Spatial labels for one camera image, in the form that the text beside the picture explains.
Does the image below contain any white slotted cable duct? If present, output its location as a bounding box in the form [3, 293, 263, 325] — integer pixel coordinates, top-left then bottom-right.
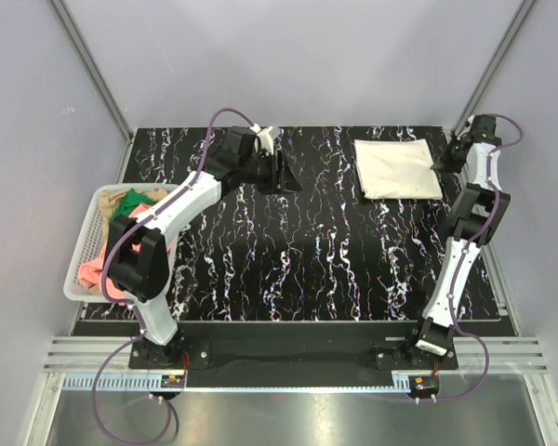
[63, 374, 183, 392]

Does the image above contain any salmon pink t shirt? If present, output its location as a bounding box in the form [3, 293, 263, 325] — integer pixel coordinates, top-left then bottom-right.
[78, 205, 172, 305]

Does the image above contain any aluminium front rail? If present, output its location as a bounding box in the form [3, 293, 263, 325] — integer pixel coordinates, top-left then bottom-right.
[44, 336, 547, 374]

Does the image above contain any right small circuit board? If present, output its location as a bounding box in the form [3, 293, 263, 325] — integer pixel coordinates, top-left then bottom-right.
[414, 375, 440, 390]

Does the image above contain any left small circuit board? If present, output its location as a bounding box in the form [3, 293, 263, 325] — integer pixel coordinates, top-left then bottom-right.
[161, 374, 186, 388]

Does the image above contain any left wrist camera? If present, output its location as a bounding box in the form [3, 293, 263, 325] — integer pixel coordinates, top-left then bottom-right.
[249, 124, 281, 155]

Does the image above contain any cream white t shirt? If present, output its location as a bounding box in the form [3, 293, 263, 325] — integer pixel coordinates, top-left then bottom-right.
[354, 138, 443, 200]

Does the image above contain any small circuit board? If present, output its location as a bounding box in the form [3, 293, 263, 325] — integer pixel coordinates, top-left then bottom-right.
[414, 375, 440, 390]
[161, 374, 186, 388]

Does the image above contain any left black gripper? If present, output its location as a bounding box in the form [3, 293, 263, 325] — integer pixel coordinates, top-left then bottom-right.
[238, 150, 302, 195]

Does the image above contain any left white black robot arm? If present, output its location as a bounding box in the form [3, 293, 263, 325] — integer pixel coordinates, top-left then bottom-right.
[101, 125, 301, 368]

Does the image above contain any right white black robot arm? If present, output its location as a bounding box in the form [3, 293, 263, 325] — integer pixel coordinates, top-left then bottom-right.
[403, 114, 511, 369]

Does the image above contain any right aluminium frame post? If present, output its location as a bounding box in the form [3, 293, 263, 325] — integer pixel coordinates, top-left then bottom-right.
[451, 0, 538, 135]

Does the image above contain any aluminium frame post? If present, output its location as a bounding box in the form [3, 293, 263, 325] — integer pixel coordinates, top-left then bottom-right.
[50, 0, 136, 140]
[451, 0, 538, 135]

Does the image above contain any left aluminium frame post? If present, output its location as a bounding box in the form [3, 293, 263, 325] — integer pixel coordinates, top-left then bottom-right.
[50, 0, 136, 140]

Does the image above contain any green t shirt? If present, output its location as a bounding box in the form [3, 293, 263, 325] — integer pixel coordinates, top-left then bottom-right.
[108, 189, 167, 219]

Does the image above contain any white plastic laundry basket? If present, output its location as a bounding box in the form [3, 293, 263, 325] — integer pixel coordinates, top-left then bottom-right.
[63, 183, 178, 303]

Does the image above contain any beige t shirt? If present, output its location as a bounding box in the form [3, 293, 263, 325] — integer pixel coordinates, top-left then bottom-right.
[98, 188, 169, 238]

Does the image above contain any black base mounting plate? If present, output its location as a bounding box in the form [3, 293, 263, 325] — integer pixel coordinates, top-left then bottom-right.
[129, 321, 458, 388]

